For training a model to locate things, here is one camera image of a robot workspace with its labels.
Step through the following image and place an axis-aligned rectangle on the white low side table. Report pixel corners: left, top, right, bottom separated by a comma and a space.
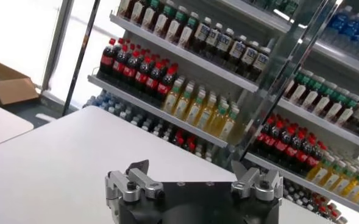
0, 100, 35, 150

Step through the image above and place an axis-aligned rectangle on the blue plastic drink bottle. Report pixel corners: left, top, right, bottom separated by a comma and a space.
95, 97, 108, 112
345, 12, 359, 54
328, 5, 352, 46
84, 96, 98, 108

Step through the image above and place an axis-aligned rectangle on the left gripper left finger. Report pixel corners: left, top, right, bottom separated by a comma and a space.
105, 159, 165, 203

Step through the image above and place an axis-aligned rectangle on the brown cardboard box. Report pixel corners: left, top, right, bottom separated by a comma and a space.
0, 55, 40, 107

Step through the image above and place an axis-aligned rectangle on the dark bottle blue-white label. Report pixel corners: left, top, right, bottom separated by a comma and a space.
217, 27, 235, 63
241, 40, 260, 75
252, 46, 272, 82
206, 23, 224, 58
194, 16, 212, 53
229, 35, 248, 69

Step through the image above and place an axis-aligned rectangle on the cola bottle red cap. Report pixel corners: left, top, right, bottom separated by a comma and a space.
255, 117, 273, 153
99, 38, 117, 75
273, 123, 293, 162
145, 62, 163, 97
185, 136, 199, 153
304, 138, 327, 176
294, 132, 314, 171
174, 130, 187, 147
264, 120, 282, 158
123, 50, 141, 86
284, 127, 304, 167
156, 65, 179, 102
135, 56, 152, 92
112, 45, 129, 81

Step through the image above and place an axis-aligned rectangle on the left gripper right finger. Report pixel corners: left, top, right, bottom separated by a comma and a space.
230, 160, 284, 202

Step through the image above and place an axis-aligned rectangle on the black metal pole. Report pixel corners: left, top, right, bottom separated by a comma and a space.
62, 0, 102, 116

